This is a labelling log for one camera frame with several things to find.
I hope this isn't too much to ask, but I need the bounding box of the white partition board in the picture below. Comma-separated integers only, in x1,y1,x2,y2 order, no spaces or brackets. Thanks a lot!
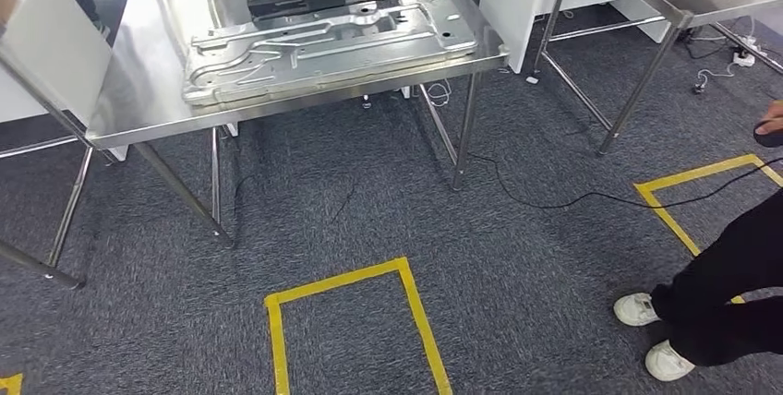
478,0,671,74

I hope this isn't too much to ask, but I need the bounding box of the stainless steel workbench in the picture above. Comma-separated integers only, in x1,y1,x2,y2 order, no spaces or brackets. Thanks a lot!
85,0,510,246

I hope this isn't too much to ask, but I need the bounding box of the white power cable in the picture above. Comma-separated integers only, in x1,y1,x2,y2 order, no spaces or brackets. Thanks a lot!
693,62,741,95

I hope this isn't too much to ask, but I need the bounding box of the stamped sheet metal panel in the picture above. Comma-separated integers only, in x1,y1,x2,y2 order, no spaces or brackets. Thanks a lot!
182,0,478,107

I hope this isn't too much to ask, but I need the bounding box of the thin black controller cable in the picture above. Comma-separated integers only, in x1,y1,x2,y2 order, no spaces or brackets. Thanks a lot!
471,153,783,211

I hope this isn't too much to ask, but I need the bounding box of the person's hand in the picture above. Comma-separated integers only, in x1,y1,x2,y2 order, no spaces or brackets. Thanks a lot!
755,100,783,136

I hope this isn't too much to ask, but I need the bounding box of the white cable coil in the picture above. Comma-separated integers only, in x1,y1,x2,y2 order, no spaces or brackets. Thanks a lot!
425,77,452,107

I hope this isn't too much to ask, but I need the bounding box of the black handheld controller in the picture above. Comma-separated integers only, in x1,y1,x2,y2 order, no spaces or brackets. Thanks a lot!
752,121,783,149

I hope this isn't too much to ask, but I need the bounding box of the white desk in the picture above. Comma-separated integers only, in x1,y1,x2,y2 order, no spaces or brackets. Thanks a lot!
0,0,129,162

